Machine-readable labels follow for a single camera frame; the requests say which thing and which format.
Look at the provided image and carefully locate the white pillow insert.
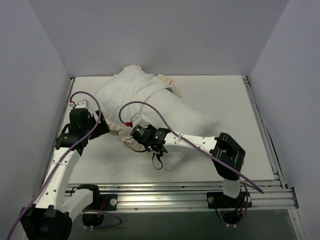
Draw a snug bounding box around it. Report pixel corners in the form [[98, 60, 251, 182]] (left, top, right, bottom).
[[140, 88, 221, 171]]

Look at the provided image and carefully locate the dark green ruffled pillowcase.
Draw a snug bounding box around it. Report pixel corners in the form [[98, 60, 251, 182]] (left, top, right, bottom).
[[95, 65, 186, 151]]

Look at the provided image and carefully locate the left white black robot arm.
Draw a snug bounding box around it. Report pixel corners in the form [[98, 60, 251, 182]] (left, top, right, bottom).
[[20, 107, 110, 240]]

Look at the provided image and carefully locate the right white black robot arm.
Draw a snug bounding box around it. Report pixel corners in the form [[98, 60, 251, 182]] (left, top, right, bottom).
[[130, 124, 246, 207]]

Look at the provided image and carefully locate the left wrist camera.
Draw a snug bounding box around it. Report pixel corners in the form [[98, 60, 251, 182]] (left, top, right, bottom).
[[68, 99, 89, 110]]

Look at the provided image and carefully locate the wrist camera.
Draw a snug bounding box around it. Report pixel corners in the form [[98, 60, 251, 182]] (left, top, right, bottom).
[[125, 113, 150, 128], [68, 99, 89, 110]]

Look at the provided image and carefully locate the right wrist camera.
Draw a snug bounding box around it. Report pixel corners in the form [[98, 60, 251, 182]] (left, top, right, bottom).
[[125, 113, 150, 128]]

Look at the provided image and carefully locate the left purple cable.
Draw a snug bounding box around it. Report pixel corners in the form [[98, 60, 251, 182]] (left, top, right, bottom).
[[5, 91, 123, 240]]

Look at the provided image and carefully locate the purple cable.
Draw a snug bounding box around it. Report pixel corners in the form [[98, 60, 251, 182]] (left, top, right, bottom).
[[118, 100, 265, 195], [5, 91, 123, 240]]

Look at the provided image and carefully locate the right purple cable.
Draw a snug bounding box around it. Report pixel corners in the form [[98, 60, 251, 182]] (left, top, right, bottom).
[[118, 100, 265, 195]]

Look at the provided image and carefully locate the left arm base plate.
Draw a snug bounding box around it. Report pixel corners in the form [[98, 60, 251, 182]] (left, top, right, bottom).
[[99, 193, 118, 211]]

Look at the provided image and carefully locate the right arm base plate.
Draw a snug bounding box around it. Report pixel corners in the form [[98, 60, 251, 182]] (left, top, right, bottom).
[[206, 191, 253, 209]]

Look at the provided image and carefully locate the aluminium front rail frame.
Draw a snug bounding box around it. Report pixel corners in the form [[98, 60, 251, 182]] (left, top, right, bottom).
[[32, 181, 300, 213]]

